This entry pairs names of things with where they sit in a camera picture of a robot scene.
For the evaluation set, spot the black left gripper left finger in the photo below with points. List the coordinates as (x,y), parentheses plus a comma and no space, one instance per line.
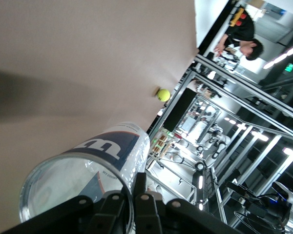
(112,207)

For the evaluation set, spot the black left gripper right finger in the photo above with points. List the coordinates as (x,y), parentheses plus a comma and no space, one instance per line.
(146,209)

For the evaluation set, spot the clear tennis ball can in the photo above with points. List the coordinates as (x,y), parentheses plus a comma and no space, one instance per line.
(100,146)

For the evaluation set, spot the yellow tennis ball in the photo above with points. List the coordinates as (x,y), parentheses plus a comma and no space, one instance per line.
(163,94)

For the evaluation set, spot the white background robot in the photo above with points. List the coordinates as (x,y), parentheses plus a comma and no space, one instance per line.
(219,148)

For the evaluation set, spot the black monitor panel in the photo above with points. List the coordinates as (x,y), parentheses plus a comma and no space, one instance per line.
(180,109)

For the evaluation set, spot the brown table mat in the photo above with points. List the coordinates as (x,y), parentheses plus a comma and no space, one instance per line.
(63,61)

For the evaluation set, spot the green exit sign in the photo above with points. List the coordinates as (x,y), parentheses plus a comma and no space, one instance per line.
(290,67)

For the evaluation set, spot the long ceiling light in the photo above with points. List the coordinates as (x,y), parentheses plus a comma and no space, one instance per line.
(283,55)

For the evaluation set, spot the person in black shirt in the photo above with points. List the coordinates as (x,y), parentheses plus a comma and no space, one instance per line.
(244,26)

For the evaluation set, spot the aluminium cell frame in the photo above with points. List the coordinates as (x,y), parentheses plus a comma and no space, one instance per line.
(177,90)

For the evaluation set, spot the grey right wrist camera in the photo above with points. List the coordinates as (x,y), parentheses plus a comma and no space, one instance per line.
(286,192)

